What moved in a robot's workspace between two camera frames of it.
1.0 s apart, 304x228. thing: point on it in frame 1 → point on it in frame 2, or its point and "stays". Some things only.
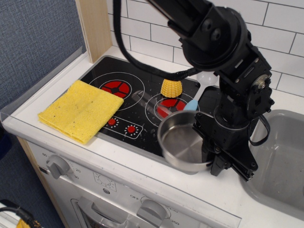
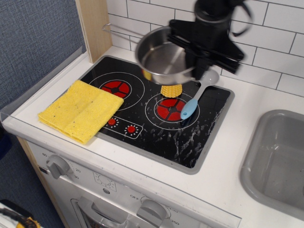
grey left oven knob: [57, 166] stays
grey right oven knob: [152, 212] stays
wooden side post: [95, 21] stays
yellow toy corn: [171, 88] stays
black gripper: [233, 144] → [208, 37]
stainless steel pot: [180, 143] → [161, 61]
